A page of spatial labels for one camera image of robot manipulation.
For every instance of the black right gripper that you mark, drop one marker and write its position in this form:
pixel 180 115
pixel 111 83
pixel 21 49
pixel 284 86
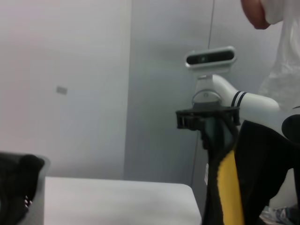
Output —
pixel 207 109

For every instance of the yellow and grey towel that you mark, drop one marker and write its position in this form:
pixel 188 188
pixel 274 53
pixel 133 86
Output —
pixel 250 168

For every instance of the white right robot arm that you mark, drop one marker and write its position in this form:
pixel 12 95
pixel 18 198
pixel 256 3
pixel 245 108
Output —
pixel 248 103

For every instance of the grey perforated storage basket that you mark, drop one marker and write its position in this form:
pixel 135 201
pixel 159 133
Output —
pixel 38 201

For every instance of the black towel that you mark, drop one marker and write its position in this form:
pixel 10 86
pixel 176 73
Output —
pixel 16 182

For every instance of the person's white t-shirt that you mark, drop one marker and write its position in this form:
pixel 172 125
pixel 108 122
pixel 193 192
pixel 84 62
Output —
pixel 283 58

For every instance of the person's patterned sneaker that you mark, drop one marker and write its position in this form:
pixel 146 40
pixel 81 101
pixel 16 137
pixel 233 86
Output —
pixel 279 213

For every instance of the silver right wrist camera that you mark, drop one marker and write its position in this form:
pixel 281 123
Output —
pixel 209 58

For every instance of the small grey wall sticker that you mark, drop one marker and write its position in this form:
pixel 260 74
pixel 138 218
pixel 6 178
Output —
pixel 62 90

